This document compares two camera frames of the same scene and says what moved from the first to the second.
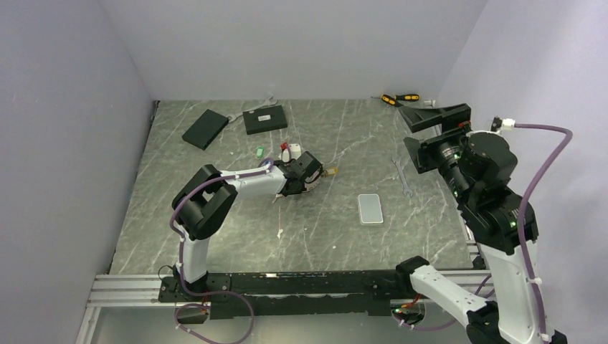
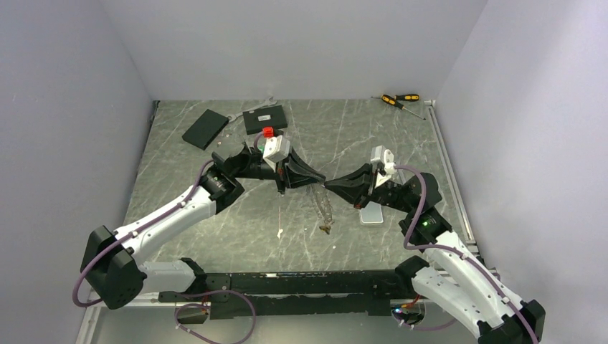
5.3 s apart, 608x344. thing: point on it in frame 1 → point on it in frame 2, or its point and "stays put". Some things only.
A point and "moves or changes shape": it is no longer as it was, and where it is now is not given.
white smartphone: [370, 208] stays put
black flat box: [205, 130] stays put
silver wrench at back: [269, 102] stays put
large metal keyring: [313, 184] moves or changes shape
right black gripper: [419, 117] → [355, 187]
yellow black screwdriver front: [388, 99] stays put
